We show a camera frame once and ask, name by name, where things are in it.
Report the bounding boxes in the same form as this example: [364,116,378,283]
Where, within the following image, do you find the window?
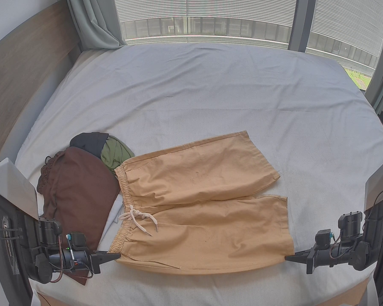
[110,0,383,92]

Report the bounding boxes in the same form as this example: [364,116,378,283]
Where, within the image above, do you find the brown garment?
[37,147,122,286]

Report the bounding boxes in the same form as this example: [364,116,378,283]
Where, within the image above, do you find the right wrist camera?
[316,229,333,250]

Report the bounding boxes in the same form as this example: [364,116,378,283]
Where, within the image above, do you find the black garment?
[70,133,111,159]

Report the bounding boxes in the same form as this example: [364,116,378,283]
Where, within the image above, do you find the tan shorts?
[107,131,295,275]

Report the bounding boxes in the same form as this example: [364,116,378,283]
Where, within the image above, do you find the bed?
[0,0,383,306]

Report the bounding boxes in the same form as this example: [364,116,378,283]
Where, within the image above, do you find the green garment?
[100,135,135,176]

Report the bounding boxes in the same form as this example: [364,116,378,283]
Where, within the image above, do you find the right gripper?
[306,242,339,275]

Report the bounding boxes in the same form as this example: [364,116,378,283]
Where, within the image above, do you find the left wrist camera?
[66,232,86,252]

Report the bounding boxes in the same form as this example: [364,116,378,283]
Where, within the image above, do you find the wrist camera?
[66,232,86,252]
[316,229,333,250]

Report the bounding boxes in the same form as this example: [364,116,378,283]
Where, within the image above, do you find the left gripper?
[50,250,102,275]

